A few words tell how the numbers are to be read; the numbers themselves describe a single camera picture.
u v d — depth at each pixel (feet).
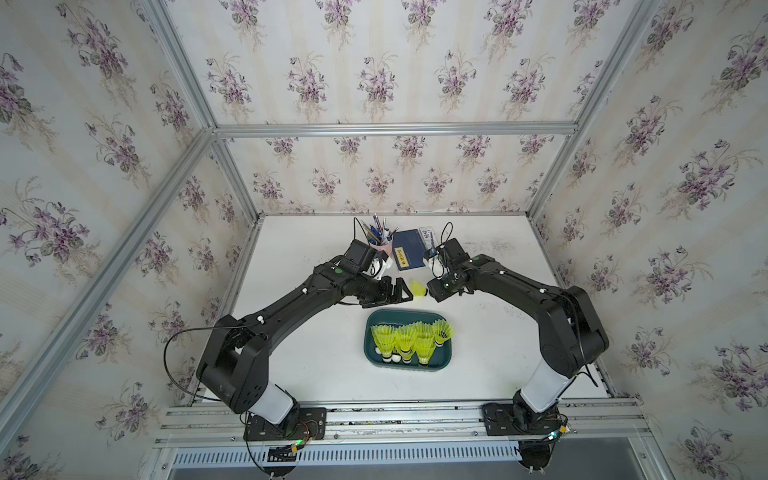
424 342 2.58
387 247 3.23
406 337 2.69
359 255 2.13
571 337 1.55
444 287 2.63
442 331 2.75
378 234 3.32
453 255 2.40
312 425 2.37
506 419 2.39
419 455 2.51
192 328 1.39
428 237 3.64
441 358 2.72
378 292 2.32
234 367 1.37
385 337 2.75
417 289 3.11
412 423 2.45
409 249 3.56
